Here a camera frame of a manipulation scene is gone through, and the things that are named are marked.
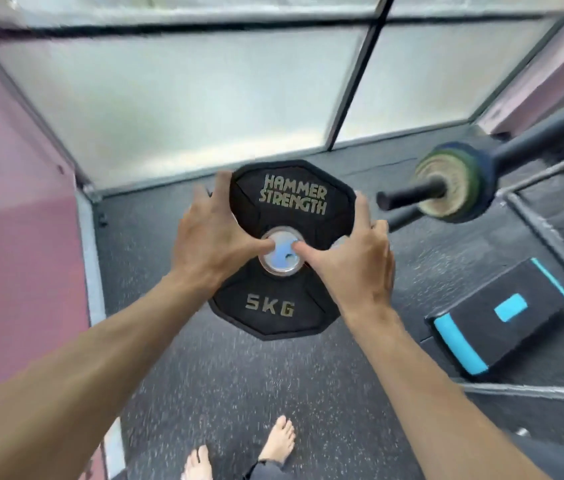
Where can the person's right hand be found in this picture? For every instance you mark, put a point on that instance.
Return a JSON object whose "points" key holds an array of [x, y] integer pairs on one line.
{"points": [[357, 269]]}

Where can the person's foot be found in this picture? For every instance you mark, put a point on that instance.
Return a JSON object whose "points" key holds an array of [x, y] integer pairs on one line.
{"points": [[197, 464], [278, 439]]}

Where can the large black octagonal weight plate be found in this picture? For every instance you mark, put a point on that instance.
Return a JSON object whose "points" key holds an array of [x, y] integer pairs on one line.
{"points": [[272, 314]]}

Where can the person's right foot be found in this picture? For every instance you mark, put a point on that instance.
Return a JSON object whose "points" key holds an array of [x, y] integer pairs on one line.
{"points": [[278, 439]]}

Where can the small blue-rimmed weight plate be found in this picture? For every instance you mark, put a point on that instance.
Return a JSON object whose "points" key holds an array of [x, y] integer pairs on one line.
{"points": [[454, 182]]}

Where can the black aerobic step cyan trim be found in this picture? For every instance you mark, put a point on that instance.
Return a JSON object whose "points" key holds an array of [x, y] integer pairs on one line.
{"points": [[502, 314]]}

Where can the person's left foot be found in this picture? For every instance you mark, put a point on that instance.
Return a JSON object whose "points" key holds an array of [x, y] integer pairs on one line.
{"points": [[197, 464]]}

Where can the person's dark grey trousers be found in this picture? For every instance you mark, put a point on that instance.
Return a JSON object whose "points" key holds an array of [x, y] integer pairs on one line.
{"points": [[262, 472]]}

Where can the person's right forearm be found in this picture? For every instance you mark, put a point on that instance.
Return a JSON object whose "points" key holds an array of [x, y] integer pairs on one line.
{"points": [[437, 404]]}

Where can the person's left hand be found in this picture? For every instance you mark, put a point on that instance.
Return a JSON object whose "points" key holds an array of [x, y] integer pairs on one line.
{"points": [[207, 244]]}

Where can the black power rack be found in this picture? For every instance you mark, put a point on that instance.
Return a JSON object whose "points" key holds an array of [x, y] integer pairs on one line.
{"points": [[537, 138]]}

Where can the person's left forearm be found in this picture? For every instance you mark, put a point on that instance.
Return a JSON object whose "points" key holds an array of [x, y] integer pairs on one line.
{"points": [[71, 384]]}

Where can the glass window black frame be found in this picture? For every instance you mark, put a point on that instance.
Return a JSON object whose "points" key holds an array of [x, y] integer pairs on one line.
{"points": [[187, 94]]}

